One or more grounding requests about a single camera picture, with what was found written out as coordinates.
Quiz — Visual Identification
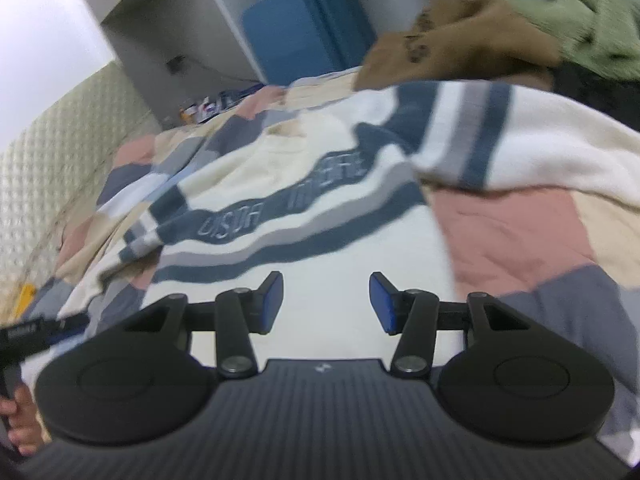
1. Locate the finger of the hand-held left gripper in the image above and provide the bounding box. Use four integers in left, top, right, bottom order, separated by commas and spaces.
37, 314, 91, 348

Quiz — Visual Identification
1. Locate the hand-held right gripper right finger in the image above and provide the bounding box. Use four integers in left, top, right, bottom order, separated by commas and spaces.
369, 272, 531, 380

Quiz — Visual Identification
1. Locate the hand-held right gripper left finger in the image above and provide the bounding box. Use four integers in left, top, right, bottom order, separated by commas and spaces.
125, 271, 285, 380

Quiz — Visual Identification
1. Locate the white blue-striped knit sweater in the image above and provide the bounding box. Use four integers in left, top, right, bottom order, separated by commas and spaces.
60, 80, 640, 361

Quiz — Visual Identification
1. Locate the person's left hand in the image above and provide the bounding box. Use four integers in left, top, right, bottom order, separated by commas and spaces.
0, 384, 45, 457

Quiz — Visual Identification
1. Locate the yellow packet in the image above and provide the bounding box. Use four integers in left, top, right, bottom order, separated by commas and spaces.
15, 284, 37, 318

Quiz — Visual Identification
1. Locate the patchwork duvet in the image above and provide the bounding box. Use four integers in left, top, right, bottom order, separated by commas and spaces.
30, 72, 640, 461

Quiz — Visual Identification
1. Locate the quilted cream headboard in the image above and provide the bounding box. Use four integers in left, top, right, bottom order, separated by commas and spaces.
0, 60, 156, 326

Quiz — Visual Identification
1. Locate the cluster of small bottles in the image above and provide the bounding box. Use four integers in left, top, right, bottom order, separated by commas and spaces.
180, 87, 261, 123

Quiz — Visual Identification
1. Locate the blue padded chair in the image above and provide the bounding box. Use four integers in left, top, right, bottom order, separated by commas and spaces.
241, 0, 351, 86

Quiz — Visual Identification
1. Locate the brown hoodie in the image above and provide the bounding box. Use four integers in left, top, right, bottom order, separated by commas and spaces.
352, 0, 563, 92

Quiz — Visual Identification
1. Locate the dark cloth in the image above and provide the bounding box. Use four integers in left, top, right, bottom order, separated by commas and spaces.
550, 57, 640, 133

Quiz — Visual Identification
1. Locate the grey cabinet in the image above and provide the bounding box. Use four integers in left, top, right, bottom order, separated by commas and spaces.
100, 0, 266, 128

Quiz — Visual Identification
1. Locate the green fleece jacket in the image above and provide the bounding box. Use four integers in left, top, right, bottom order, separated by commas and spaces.
487, 0, 640, 83

